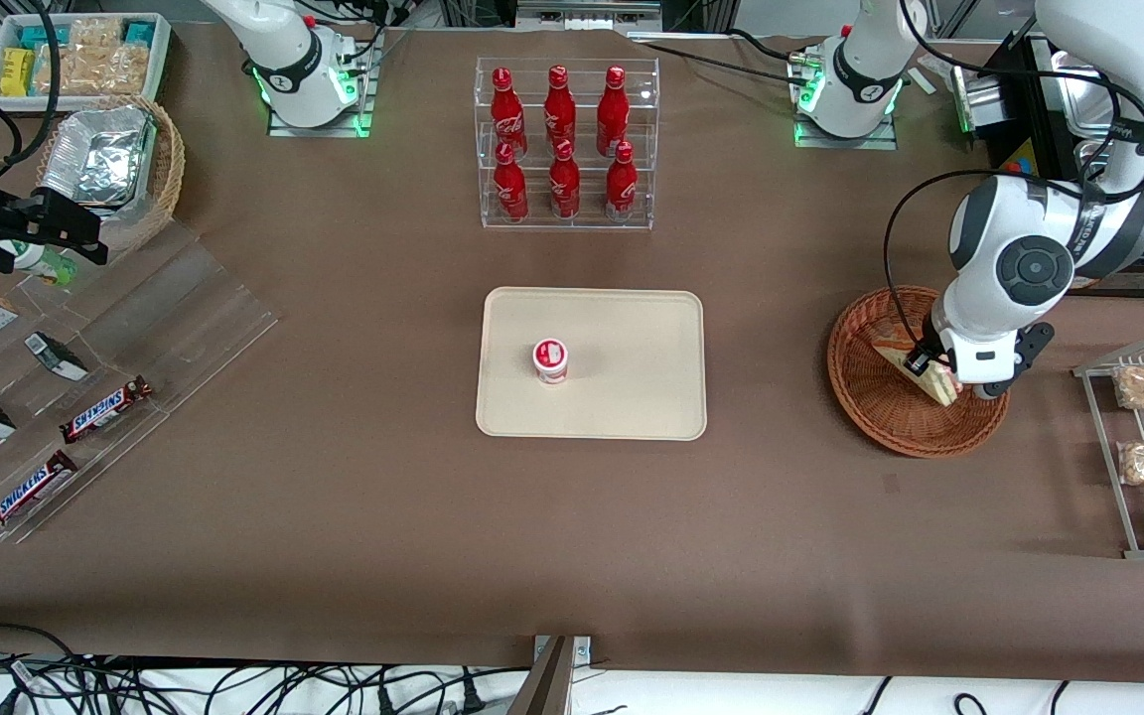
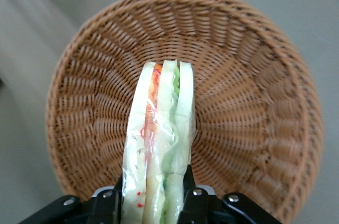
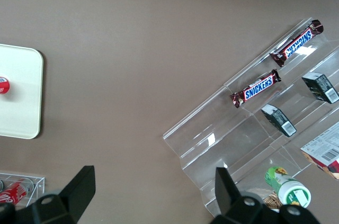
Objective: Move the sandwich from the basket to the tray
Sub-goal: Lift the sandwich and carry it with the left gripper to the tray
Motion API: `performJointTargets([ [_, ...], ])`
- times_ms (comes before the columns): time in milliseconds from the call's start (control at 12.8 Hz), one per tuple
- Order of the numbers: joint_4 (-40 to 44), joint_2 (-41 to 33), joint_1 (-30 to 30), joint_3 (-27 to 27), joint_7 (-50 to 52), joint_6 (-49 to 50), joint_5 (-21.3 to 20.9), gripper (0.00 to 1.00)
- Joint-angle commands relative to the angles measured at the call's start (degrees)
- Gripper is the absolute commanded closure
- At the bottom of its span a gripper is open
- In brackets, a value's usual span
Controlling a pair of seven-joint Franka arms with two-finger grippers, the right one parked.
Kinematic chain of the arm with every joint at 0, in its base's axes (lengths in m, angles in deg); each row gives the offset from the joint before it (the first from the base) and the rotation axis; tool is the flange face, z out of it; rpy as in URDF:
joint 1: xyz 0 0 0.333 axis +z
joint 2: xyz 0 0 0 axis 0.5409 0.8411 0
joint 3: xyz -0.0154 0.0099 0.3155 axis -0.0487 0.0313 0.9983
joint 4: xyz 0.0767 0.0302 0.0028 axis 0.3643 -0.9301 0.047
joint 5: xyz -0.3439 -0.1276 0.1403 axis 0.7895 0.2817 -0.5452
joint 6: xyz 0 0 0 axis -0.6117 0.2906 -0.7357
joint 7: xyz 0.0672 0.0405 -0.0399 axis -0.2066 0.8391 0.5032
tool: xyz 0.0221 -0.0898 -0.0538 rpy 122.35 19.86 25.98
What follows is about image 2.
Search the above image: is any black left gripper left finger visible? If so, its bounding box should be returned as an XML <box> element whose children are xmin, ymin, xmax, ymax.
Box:
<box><xmin>18</xmin><ymin>172</ymin><xmax>124</xmax><ymax>224</ymax></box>

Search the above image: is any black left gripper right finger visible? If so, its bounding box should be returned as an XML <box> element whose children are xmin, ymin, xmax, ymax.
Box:
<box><xmin>176</xmin><ymin>164</ymin><xmax>283</xmax><ymax>224</ymax></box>

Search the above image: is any triangle sandwich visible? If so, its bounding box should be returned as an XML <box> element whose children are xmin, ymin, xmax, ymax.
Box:
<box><xmin>121</xmin><ymin>59</ymin><xmax>199</xmax><ymax>224</ymax></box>

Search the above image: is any round shallow wicker basket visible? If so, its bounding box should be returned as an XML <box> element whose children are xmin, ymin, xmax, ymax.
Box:
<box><xmin>45</xmin><ymin>0</ymin><xmax>324</xmax><ymax>224</ymax></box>

